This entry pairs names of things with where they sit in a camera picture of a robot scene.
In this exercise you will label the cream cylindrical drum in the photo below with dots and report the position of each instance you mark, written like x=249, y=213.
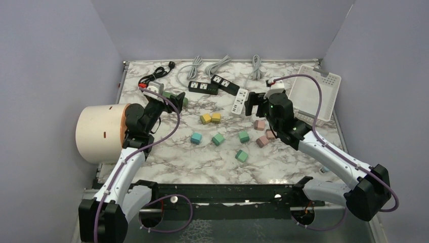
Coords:
x=100, y=133

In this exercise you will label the white plastic basket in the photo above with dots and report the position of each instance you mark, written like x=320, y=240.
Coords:
x=305, y=96

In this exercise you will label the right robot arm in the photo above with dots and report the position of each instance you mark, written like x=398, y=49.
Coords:
x=349, y=169

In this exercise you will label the white power strip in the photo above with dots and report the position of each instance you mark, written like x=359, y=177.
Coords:
x=238, y=105

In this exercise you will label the teal blue charger plug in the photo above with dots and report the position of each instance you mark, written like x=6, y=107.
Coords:
x=196, y=138

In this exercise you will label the light green charger plug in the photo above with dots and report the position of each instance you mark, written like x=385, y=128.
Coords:
x=241, y=156

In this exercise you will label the yellow charger plug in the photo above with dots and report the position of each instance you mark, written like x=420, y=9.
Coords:
x=205, y=118
x=216, y=118

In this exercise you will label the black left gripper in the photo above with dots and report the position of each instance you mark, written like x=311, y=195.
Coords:
x=178, y=100

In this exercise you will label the pink USB charger plug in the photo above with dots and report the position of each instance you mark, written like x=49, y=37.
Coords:
x=270, y=135

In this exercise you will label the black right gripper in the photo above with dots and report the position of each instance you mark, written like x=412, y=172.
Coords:
x=255, y=99

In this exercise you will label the light blue charger plug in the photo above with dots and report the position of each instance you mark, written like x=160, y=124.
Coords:
x=324, y=170

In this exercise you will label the aluminium front rail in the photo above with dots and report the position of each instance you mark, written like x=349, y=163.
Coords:
x=361, y=200

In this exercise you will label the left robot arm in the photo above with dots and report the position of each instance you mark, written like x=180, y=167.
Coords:
x=105, y=217

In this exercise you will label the green USB charger plug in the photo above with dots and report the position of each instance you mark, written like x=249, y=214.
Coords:
x=218, y=139

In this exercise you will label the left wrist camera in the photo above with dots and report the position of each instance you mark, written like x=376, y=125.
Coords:
x=151, y=89

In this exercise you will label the black power strip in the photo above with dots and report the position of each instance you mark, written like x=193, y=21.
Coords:
x=225, y=85
x=203, y=88

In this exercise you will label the green power strip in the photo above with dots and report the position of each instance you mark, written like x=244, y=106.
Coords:
x=173, y=96

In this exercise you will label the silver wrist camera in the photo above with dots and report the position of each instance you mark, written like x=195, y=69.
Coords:
x=274, y=87

